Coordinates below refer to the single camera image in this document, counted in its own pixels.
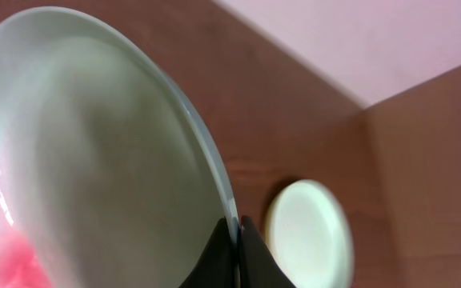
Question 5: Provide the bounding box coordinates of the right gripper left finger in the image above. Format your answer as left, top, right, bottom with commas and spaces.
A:
179, 218, 236, 288

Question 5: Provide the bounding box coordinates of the pale green plate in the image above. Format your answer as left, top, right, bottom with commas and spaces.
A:
0, 6, 238, 287
264, 179, 354, 288

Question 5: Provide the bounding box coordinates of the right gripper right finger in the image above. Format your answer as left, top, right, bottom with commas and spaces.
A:
239, 216, 295, 288

